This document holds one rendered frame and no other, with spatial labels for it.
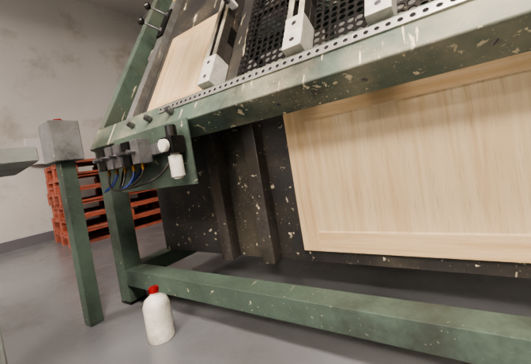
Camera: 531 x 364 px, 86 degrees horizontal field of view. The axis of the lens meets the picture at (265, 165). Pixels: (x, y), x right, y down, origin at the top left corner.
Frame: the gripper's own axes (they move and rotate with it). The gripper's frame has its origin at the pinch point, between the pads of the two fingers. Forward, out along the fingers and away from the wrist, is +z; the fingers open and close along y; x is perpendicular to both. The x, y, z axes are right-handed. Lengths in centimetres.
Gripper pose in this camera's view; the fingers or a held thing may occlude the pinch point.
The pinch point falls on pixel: (229, 1)
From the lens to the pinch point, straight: 129.2
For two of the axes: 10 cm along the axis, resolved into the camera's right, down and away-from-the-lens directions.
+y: 1.4, -9.1, 3.9
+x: -8.1, 1.2, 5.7
